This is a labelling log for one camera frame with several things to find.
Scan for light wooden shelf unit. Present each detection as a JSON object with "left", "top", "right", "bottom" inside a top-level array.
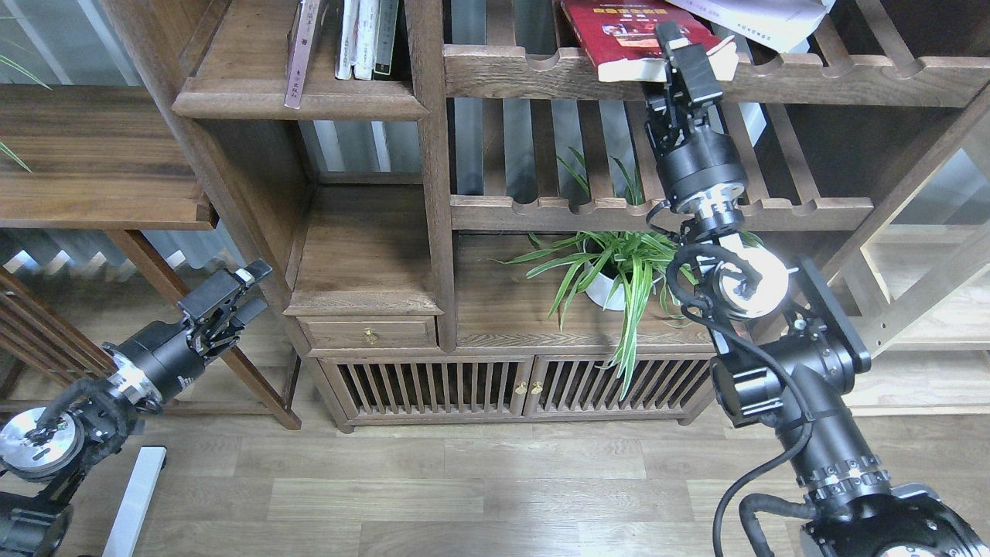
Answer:
[{"left": 774, "top": 107, "right": 988, "bottom": 415}]

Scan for red book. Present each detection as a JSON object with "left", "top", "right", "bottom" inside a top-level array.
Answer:
[{"left": 560, "top": 1, "right": 739, "bottom": 84}]

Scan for white plant pot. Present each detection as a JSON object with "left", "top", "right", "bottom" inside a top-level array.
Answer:
[{"left": 585, "top": 263, "right": 626, "bottom": 313}]

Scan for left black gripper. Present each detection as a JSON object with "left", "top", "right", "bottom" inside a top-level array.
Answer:
[{"left": 104, "top": 258, "right": 273, "bottom": 406}]

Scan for dark wooden bookshelf unit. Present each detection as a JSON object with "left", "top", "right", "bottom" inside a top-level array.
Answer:
[{"left": 104, "top": 1, "right": 988, "bottom": 432}]

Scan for green spider plant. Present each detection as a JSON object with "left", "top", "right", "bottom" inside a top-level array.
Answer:
[{"left": 499, "top": 147, "right": 766, "bottom": 401}]

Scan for white book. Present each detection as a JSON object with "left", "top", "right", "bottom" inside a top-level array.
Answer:
[
  {"left": 671, "top": 1, "right": 828, "bottom": 53},
  {"left": 353, "top": 0, "right": 379, "bottom": 80},
  {"left": 334, "top": 0, "right": 360, "bottom": 80}
]

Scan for dark green upright book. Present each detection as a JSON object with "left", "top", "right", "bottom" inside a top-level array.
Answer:
[{"left": 372, "top": 0, "right": 400, "bottom": 79}]

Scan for white bar on floor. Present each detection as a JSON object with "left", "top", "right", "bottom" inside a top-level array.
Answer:
[{"left": 102, "top": 446, "right": 167, "bottom": 556}]

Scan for green leaves at left edge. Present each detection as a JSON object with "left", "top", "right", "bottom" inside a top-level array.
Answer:
[{"left": 0, "top": 15, "right": 53, "bottom": 173}]

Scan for dark slatted wooden rack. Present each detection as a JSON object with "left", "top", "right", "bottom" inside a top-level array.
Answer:
[{"left": 2, "top": 268, "right": 114, "bottom": 423}]

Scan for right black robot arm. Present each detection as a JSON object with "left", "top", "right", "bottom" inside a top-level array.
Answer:
[{"left": 643, "top": 21, "right": 988, "bottom": 556}]

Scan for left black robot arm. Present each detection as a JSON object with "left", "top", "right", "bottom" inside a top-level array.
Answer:
[{"left": 1, "top": 258, "right": 272, "bottom": 556}]

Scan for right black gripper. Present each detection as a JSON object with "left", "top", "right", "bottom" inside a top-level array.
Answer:
[{"left": 643, "top": 21, "right": 747, "bottom": 216}]

